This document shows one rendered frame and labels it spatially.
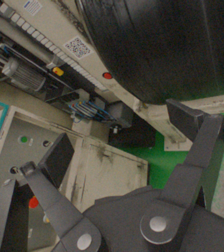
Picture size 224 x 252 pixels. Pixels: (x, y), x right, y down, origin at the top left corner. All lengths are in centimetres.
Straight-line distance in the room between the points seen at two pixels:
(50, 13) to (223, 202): 144
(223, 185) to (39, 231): 121
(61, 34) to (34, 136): 42
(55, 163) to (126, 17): 24
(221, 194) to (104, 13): 136
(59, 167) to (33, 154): 59
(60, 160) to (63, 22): 43
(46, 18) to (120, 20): 29
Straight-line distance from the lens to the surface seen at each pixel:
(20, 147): 73
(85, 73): 70
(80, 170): 84
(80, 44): 57
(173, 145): 154
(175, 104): 18
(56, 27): 56
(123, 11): 29
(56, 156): 17
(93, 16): 32
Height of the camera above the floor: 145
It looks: 47 degrees down
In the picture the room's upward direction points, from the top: 60 degrees counter-clockwise
